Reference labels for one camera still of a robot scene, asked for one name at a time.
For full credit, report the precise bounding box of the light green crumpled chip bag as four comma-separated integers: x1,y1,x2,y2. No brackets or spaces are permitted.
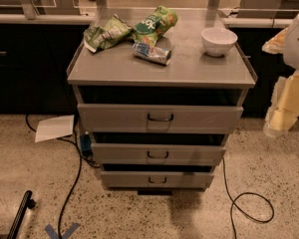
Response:
84,14,133,53

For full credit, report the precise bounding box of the green snack bag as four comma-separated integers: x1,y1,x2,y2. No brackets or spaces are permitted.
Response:
129,6,178,46

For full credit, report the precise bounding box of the black bar lower left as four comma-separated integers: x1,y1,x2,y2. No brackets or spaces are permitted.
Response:
6,190,36,239

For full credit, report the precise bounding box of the grey top drawer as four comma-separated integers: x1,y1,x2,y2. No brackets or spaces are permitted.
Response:
78,104,243,133

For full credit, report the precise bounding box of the black cable left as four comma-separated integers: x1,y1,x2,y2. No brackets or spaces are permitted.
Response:
24,114,101,239

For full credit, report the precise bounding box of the blue power adapter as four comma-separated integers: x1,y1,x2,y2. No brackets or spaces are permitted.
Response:
80,134,93,157

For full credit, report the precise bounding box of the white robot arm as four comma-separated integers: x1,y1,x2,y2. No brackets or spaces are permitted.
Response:
262,14,299,137

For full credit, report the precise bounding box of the dark counter cabinet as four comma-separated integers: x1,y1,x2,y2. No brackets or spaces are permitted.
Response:
0,24,294,118

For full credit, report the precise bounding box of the white ceramic bowl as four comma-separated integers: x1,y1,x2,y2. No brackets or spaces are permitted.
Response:
201,27,238,57

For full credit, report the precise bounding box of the black cable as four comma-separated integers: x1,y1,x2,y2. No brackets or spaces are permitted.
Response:
24,114,101,239
221,156,276,239

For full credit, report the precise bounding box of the grey middle drawer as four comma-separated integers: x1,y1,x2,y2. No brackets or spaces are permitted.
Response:
92,143,225,166

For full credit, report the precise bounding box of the grey bottom drawer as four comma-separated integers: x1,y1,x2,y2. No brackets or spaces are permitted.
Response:
101,171,213,188

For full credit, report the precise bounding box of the black cable right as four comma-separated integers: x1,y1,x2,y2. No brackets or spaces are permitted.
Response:
221,156,276,239

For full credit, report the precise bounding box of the blue silver crushed can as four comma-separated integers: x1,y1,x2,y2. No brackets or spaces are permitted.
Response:
133,42,171,66

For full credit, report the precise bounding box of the blue tape cross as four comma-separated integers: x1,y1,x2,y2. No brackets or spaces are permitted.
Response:
44,222,81,239

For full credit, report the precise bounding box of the grey drawer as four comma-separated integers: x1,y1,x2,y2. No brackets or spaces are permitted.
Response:
101,171,213,188
92,143,225,166
78,104,243,133

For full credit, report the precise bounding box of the grey drawer cabinet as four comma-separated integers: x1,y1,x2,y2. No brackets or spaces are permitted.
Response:
68,9,256,191

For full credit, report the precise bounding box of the white paper sheet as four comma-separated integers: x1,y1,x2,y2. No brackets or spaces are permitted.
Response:
35,116,74,142

